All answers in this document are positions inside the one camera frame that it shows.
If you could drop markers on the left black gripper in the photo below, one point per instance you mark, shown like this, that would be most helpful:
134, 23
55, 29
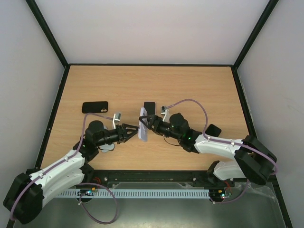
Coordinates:
122, 136

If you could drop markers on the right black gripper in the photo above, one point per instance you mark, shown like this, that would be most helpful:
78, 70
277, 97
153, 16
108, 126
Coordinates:
154, 121

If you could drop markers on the lilac magsafe phone case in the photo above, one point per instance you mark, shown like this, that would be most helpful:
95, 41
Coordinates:
142, 131

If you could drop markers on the magenta smartphone black screen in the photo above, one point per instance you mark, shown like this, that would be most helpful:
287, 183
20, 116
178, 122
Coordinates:
149, 108

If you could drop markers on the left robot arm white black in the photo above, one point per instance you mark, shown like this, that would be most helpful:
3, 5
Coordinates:
29, 193

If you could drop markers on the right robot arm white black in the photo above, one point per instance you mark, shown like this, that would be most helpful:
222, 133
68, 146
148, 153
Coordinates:
249, 158

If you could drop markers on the black phone case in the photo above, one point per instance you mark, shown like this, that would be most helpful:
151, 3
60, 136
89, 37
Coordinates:
95, 107

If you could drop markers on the light blue smartphone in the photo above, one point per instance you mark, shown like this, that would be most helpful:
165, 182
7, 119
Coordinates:
106, 148

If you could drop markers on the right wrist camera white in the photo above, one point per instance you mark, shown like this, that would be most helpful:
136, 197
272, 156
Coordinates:
165, 114

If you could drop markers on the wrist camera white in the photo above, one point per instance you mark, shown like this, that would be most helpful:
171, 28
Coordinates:
165, 114
116, 119

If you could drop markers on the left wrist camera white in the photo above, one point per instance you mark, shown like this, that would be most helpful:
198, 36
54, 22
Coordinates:
116, 119

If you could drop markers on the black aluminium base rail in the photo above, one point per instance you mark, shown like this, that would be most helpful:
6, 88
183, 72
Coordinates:
194, 178

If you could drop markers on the white slotted cable duct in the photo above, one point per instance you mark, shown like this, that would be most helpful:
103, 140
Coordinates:
136, 194

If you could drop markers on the black enclosure frame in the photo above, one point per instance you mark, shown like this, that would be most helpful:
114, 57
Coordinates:
234, 68

